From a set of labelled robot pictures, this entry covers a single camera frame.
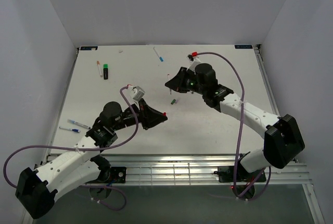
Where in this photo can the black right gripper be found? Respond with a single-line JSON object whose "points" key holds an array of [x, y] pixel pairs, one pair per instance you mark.
{"points": [[177, 83]]}

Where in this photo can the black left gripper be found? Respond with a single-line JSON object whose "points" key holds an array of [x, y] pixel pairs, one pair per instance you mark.
{"points": [[158, 116]]}

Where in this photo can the blue capped white marker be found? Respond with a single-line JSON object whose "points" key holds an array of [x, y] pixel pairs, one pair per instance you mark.
{"points": [[157, 53]]}

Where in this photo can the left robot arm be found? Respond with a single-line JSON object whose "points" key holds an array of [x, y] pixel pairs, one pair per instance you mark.
{"points": [[39, 189]]}

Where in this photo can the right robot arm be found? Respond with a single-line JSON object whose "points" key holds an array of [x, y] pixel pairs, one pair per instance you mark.
{"points": [[282, 139]]}

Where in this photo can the blue ballpoint pen lower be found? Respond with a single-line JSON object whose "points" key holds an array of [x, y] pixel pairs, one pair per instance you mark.
{"points": [[70, 129]]}

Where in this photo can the blue ballpoint pen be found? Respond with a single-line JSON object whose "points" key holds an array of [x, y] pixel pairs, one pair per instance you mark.
{"points": [[70, 129], [78, 124]]}

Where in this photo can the blue ballpoint pen upper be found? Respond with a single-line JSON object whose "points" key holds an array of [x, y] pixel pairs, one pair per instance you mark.
{"points": [[78, 124]]}

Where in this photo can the green black highlighter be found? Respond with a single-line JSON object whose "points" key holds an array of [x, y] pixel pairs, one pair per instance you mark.
{"points": [[105, 71]]}

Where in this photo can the blue label sticker right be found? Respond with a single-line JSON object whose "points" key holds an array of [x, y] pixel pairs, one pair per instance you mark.
{"points": [[243, 46]]}

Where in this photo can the blue label sticker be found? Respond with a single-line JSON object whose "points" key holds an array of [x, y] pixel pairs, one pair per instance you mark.
{"points": [[88, 48], [243, 46]]}

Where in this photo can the orange capped white marker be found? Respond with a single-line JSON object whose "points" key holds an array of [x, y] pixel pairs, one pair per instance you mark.
{"points": [[99, 69]]}

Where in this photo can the blue label sticker left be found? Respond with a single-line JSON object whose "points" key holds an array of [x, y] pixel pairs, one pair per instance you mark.
{"points": [[88, 48]]}

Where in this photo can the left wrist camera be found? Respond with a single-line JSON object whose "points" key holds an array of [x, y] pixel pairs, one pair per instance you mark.
{"points": [[137, 93]]}

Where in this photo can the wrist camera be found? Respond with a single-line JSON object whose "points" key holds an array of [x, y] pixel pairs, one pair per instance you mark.
{"points": [[193, 57], [137, 93]]}

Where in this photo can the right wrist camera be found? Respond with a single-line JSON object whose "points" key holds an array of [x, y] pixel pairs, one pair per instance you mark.
{"points": [[193, 57]]}

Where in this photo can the aluminium rail frame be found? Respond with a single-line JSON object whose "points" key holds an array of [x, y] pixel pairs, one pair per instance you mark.
{"points": [[195, 140]]}

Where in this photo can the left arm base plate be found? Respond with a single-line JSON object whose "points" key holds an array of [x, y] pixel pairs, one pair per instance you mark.
{"points": [[116, 175]]}

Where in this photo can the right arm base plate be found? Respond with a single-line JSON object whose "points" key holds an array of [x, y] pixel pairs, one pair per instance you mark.
{"points": [[226, 173]]}

